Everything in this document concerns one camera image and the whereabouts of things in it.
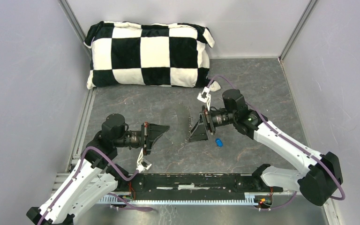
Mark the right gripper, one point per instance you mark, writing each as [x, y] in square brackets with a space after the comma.
[200, 133]

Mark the black and white checkered pillow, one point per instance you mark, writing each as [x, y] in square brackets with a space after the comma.
[167, 55]

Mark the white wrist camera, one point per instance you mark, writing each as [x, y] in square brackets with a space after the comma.
[142, 164]
[205, 97]

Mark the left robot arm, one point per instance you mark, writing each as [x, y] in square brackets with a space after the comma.
[95, 174]

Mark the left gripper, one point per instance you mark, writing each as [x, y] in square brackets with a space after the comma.
[152, 131]

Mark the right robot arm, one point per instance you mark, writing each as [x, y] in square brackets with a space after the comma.
[248, 121]

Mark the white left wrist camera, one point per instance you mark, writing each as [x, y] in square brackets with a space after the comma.
[142, 164]

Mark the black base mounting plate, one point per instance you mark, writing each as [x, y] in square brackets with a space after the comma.
[193, 186]

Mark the white slotted cable duct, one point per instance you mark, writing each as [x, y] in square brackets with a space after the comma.
[247, 200]

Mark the aluminium frame rail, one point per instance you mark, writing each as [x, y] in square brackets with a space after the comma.
[317, 185]

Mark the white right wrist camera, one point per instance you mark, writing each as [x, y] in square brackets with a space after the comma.
[205, 97]

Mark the blue key fob tag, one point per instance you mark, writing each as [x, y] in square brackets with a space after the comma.
[218, 142]

